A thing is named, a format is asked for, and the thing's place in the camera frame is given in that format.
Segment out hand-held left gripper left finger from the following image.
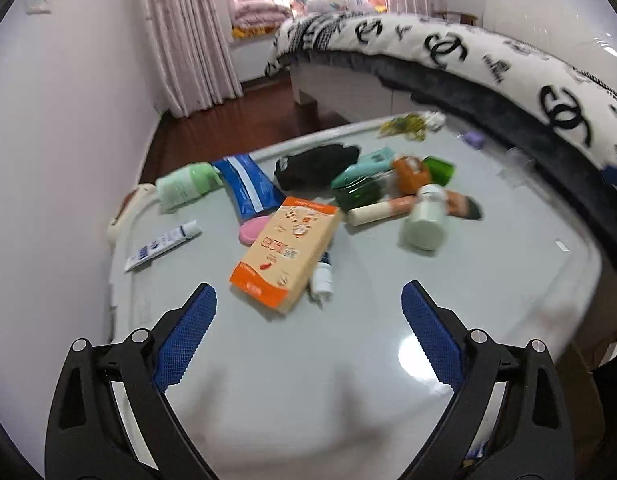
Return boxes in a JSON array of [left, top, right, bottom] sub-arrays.
[[45, 282, 218, 480]]

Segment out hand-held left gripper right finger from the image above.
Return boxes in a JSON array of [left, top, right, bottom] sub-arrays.
[[401, 280, 575, 480]]

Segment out pink round sponge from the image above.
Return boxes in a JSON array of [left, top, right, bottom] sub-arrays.
[[238, 215, 273, 247]]

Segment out cardboard box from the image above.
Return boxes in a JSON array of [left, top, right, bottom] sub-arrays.
[[569, 330, 617, 441]]

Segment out teal tube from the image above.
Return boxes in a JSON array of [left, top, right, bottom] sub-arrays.
[[331, 147, 395, 188]]

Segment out white and blue tube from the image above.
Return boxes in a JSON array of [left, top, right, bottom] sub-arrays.
[[124, 221, 203, 274]]

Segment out white plastic bottle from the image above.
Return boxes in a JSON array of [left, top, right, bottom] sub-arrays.
[[401, 183, 449, 252]]

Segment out small white bottle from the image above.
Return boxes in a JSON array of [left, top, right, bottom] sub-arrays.
[[308, 250, 335, 306]]

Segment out orange and cream box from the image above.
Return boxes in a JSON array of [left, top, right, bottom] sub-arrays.
[[229, 196, 344, 317]]

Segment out brown and black object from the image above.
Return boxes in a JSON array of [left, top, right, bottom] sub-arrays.
[[446, 191, 484, 221]]

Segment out beige tube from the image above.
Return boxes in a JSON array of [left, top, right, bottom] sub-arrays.
[[346, 195, 419, 226]]

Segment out light green bottle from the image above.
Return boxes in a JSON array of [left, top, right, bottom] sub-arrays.
[[156, 162, 224, 213]]

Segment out dark green bottle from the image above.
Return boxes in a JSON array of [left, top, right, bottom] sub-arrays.
[[333, 180, 384, 212]]

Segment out blue foil packet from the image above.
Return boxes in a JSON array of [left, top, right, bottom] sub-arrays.
[[212, 154, 285, 225]]

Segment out orange jar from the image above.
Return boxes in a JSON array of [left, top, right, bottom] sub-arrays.
[[393, 155, 432, 196]]

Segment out green glass jar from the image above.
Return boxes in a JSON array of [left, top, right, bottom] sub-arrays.
[[423, 156, 455, 186]]

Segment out black cloth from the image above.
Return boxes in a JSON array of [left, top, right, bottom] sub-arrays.
[[274, 143, 362, 192]]

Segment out yellow clear wrapper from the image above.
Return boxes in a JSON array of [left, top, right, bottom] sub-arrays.
[[377, 114, 429, 142]]

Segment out yellow cushion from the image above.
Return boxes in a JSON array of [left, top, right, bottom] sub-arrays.
[[231, 27, 274, 41]]

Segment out wooden nightstand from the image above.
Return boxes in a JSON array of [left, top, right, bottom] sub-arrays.
[[436, 10, 477, 25]]

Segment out folded pink bedding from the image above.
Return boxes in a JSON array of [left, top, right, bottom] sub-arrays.
[[232, 0, 294, 26]]

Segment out pillows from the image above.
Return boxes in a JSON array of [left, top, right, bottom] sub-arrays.
[[291, 0, 384, 16]]

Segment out white bed frame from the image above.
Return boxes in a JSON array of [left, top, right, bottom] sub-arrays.
[[288, 57, 424, 126]]

